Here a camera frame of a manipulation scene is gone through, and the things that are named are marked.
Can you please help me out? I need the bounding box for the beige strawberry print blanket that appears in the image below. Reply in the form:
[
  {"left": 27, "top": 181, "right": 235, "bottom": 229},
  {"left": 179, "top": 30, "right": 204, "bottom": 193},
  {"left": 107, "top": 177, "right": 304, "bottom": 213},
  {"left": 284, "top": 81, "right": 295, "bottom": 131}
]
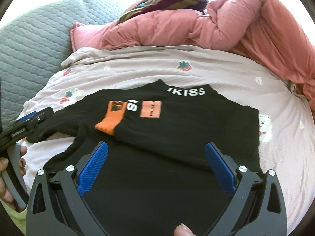
[{"left": 22, "top": 46, "right": 314, "bottom": 232}]

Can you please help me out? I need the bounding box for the black orange IKISS shirt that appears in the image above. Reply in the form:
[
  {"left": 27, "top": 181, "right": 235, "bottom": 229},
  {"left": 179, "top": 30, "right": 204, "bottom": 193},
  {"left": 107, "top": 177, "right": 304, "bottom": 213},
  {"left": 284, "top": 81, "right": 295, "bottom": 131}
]
[{"left": 27, "top": 80, "right": 260, "bottom": 235}]

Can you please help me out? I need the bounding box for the right hand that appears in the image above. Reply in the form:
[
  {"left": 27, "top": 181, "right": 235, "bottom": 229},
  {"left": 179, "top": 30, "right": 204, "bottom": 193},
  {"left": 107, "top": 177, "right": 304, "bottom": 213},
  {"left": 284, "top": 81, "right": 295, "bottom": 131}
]
[{"left": 173, "top": 223, "right": 195, "bottom": 236}]

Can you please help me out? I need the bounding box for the left hand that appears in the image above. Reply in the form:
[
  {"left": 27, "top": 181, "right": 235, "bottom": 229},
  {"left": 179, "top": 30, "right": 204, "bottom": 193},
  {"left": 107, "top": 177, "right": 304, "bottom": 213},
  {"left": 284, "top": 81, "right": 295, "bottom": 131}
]
[{"left": 1, "top": 143, "right": 29, "bottom": 212}]

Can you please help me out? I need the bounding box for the grey quilted headboard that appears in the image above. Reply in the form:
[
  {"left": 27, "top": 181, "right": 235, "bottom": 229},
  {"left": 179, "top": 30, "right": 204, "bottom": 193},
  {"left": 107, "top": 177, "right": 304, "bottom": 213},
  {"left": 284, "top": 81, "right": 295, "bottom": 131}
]
[{"left": 1, "top": 0, "right": 123, "bottom": 128}]

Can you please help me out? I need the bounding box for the striped colourful cloth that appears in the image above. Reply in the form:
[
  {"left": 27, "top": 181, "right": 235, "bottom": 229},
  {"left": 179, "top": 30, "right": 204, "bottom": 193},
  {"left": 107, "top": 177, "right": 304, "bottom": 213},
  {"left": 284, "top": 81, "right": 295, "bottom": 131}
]
[{"left": 118, "top": 0, "right": 210, "bottom": 23}]

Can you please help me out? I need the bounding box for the pink quilted comforter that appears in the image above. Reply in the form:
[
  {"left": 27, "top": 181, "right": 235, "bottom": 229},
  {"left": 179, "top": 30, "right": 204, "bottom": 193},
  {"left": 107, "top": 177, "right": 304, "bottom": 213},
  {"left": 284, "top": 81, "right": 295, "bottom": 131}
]
[{"left": 70, "top": 0, "right": 314, "bottom": 107}]

